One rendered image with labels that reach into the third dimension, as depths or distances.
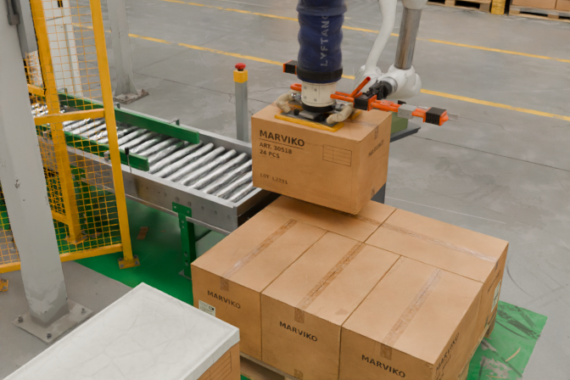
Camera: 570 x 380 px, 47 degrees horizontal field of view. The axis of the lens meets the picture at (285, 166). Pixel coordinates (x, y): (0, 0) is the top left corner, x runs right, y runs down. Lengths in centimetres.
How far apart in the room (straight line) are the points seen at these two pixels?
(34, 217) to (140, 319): 145
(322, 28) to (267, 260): 111
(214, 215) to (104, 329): 160
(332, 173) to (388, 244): 44
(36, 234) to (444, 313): 197
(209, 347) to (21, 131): 165
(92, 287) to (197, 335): 205
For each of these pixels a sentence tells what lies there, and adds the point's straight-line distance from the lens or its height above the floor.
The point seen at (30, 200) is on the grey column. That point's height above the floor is 76.
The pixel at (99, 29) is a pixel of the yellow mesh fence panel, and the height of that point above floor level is 145.
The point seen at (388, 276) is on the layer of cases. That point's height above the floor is 54.
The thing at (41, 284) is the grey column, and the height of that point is 28.
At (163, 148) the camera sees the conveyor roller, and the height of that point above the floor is 53.
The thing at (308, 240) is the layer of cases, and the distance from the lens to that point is 325.
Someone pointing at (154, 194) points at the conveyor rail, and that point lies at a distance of 380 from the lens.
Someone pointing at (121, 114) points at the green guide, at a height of 62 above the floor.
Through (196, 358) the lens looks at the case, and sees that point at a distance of 193.
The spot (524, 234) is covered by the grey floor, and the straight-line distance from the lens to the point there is 457.
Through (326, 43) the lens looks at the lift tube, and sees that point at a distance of 308.
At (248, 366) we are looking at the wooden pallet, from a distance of 334.
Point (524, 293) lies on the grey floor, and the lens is 403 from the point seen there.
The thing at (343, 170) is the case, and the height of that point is 89.
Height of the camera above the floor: 233
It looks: 27 degrees down
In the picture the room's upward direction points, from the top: straight up
